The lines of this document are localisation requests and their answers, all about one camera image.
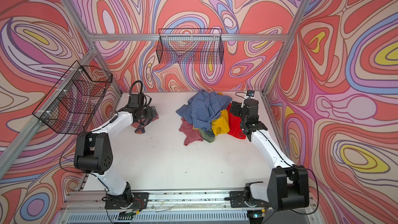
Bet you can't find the maroon pink cloth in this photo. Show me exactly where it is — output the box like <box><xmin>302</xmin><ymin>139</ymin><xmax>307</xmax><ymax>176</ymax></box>
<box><xmin>179</xmin><ymin>118</ymin><xmax>203</xmax><ymax>146</ymax></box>

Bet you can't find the yellow cloth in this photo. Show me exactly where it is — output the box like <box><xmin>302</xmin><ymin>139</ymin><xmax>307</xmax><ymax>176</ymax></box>
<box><xmin>211</xmin><ymin>109</ymin><xmax>230</xmax><ymax>136</ymax></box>

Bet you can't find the green cloth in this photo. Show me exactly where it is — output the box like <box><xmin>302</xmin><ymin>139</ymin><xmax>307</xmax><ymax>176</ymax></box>
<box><xmin>198</xmin><ymin>129</ymin><xmax>216</xmax><ymax>143</ymax></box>

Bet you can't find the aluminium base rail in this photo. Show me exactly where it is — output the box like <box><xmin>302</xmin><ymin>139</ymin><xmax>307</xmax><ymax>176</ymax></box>
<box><xmin>54</xmin><ymin>188</ymin><xmax>323</xmax><ymax>224</ymax></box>

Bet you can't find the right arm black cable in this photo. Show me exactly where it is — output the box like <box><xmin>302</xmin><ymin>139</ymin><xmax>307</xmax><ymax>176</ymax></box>
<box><xmin>257</xmin><ymin>130</ymin><xmax>320</xmax><ymax>216</ymax></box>

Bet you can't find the blue checkered shirt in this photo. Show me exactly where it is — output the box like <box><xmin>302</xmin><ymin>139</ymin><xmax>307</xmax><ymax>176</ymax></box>
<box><xmin>176</xmin><ymin>90</ymin><xmax>232</xmax><ymax>131</ymax></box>

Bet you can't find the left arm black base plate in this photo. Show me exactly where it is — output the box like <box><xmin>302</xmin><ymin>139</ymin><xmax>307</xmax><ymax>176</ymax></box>
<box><xmin>102</xmin><ymin>192</ymin><xmax>149</xmax><ymax>210</ymax></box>

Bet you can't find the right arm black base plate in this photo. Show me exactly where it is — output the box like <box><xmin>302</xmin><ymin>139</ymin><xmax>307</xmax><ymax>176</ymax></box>
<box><xmin>224</xmin><ymin>190</ymin><xmax>271</xmax><ymax>209</ymax></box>

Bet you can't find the black wire basket back wall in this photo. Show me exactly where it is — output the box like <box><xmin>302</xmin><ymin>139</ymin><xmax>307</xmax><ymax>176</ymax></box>
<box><xmin>156</xmin><ymin>28</ymin><xmax>224</xmax><ymax>65</ymax></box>

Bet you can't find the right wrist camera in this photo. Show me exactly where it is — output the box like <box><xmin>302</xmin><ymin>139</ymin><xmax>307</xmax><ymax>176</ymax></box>
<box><xmin>245</xmin><ymin>90</ymin><xmax>255</xmax><ymax>99</ymax></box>

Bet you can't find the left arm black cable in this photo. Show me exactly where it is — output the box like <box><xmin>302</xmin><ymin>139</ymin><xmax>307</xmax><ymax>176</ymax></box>
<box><xmin>129</xmin><ymin>80</ymin><xmax>144</xmax><ymax>97</ymax></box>

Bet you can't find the black wire basket left wall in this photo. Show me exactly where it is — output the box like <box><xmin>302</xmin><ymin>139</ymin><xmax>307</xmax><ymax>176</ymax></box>
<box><xmin>32</xmin><ymin>61</ymin><xmax>113</xmax><ymax>134</ymax></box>

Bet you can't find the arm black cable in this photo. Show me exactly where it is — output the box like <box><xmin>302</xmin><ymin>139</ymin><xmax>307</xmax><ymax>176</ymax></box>
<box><xmin>257</xmin><ymin>130</ymin><xmax>320</xmax><ymax>216</ymax></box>
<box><xmin>129</xmin><ymin>80</ymin><xmax>144</xmax><ymax>97</ymax></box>

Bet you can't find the black wire basket wall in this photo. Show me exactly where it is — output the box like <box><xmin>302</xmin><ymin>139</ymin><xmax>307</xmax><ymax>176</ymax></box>
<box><xmin>156</xmin><ymin>28</ymin><xmax>224</xmax><ymax>65</ymax></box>
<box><xmin>32</xmin><ymin>61</ymin><xmax>113</xmax><ymax>134</ymax></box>

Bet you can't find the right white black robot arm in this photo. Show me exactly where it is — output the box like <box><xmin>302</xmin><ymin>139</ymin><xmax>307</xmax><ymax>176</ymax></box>
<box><xmin>230</xmin><ymin>98</ymin><xmax>309</xmax><ymax>212</ymax></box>

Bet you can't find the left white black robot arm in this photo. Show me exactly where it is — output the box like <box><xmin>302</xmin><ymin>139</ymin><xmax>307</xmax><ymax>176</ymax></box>
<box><xmin>74</xmin><ymin>93</ymin><xmax>158</xmax><ymax>209</ymax></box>

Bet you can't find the pink hooded sweatshirt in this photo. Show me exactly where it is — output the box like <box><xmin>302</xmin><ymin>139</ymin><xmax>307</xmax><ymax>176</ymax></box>
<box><xmin>131</xmin><ymin>114</ymin><xmax>159</xmax><ymax>134</ymax></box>

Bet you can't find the red cloth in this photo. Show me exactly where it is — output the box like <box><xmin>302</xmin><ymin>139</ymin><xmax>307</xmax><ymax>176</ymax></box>
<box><xmin>227</xmin><ymin>103</ymin><xmax>246</xmax><ymax>140</ymax></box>

